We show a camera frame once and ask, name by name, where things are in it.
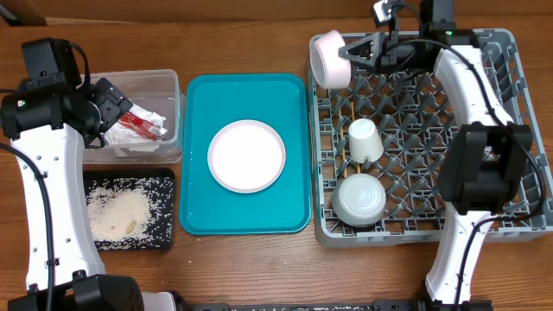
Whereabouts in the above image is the grey bowl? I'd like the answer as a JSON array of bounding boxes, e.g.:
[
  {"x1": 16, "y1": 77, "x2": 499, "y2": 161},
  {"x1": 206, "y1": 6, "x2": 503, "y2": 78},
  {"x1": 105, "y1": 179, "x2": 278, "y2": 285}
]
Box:
[{"x1": 332, "y1": 174, "x2": 386, "y2": 227}]

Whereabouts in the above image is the black plastic tray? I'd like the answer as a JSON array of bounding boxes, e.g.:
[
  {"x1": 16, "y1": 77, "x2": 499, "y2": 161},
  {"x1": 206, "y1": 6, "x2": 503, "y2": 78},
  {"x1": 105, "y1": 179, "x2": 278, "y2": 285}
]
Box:
[{"x1": 82, "y1": 167, "x2": 176, "y2": 251}]

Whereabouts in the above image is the teal plastic tray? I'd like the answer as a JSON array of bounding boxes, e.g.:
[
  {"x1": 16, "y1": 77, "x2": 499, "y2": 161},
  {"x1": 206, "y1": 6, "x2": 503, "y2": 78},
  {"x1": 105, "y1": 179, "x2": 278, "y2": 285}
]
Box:
[{"x1": 179, "y1": 73, "x2": 311, "y2": 235}]

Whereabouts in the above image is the large pink plate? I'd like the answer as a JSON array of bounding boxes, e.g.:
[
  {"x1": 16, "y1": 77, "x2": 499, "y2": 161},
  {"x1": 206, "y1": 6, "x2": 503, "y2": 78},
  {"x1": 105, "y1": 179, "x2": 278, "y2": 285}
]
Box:
[{"x1": 207, "y1": 119, "x2": 286, "y2": 194}]

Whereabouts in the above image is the wooden chopstick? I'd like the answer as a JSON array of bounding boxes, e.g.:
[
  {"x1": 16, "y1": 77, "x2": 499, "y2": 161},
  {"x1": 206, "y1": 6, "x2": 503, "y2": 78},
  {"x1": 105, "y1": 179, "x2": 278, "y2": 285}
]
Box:
[
  {"x1": 338, "y1": 108, "x2": 347, "y2": 178},
  {"x1": 348, "y1": 101, "x2": 361, "y2": 174}
]

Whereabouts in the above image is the pale green cup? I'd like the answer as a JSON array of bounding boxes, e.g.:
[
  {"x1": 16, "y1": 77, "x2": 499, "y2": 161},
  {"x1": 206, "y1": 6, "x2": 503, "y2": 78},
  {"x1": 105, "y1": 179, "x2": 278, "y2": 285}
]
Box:
[{"x1": 348, "y1": 118, "x2": 384, "y2": 164}]

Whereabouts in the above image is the white napkin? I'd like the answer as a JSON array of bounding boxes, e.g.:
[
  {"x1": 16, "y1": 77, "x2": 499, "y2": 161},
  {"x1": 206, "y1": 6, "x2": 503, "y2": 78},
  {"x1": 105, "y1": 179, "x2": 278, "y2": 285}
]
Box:
[{"x1": 105, "y1": 105, "x2": 168, "y2": 152}]

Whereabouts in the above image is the red ketchup packet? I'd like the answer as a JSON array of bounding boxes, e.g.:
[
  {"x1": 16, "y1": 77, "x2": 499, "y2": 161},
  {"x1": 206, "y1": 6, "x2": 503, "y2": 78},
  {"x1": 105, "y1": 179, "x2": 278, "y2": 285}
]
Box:
[{"x1": 118, "y1": 112, "x2": 163, "y2": 141}]

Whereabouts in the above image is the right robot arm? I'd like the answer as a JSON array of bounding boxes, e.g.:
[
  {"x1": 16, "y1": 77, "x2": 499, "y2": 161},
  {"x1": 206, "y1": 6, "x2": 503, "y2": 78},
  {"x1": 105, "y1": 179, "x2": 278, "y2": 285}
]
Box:
[{"x1": 337, "y1": 1, "x2": 539, "y2": 310}]

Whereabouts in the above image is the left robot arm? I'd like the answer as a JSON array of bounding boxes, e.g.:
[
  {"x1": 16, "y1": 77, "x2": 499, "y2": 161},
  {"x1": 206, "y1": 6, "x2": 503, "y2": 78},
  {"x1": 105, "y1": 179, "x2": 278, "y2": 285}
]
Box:
[{"x1": 1, "y1": 78, "x2": 144, "y2": 310}]

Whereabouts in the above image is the small pink saucer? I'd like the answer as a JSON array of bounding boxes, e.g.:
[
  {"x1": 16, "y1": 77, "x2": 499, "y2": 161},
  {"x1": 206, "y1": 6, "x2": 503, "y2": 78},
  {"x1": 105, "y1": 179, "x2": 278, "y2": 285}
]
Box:
[{"x1": 309, "y1": 30, "x2": 352, "y2": 89}]

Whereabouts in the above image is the clear plastic bin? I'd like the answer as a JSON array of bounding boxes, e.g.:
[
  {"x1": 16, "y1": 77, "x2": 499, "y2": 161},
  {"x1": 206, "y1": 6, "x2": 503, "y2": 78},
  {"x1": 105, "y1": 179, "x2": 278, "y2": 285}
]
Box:
[{"x1": 84, "y1": 69, "x2": 186, "y2": 164}]

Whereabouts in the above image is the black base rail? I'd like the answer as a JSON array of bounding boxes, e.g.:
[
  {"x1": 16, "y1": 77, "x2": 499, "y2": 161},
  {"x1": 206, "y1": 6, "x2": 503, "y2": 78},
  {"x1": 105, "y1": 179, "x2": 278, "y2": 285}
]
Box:
[{"x1": 186, "y1": 299, "x2": 493, "y2": 311}]

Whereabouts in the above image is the grey dishwasher rack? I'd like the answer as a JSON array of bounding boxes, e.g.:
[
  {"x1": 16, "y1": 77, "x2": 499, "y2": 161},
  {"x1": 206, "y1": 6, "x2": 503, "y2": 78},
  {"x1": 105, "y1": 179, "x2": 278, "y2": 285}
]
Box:
[{"x1": 307, "y1": 29, "x2": 552, "y2": 247}]

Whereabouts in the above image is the white rice pile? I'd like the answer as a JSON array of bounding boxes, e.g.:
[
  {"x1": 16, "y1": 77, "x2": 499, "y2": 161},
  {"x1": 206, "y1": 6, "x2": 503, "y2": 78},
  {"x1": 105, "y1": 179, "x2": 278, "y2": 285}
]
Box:
[{"x1": 86, "y1": 176, "x2": 174, "y2": 250}]

